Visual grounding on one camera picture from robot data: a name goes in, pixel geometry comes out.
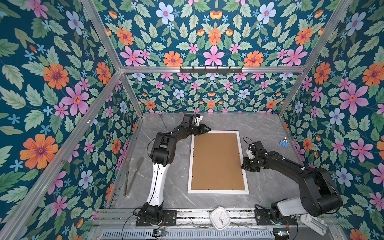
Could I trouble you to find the white picture frame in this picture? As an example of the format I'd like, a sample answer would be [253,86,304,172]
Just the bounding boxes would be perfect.
[187,130,250,195]

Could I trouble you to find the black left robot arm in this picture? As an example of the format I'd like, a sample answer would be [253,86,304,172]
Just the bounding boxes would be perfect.
[139,114,211,226]

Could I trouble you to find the blue binder clip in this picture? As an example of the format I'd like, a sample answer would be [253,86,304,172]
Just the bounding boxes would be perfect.
[279,137,289,148]

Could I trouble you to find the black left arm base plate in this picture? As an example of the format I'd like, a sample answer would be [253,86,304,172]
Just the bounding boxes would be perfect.
[136,210,178,227]

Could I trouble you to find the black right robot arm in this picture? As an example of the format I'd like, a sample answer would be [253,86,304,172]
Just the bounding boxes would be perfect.
[241,141,343,223]

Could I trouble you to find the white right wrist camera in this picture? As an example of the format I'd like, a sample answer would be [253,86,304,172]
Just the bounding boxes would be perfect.
[246,149,255,160]

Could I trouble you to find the white plastic holder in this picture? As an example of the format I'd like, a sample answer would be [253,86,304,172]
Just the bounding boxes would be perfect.
[300,214,328,236]

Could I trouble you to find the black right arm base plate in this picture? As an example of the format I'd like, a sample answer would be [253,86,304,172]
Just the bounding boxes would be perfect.
[255,209,298,226]

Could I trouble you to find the brown backing board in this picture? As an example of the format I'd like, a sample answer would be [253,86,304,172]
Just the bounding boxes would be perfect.
[191,132,246,191]

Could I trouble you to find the white square clock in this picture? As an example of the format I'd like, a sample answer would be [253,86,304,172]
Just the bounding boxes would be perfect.
[210,207,231,231]

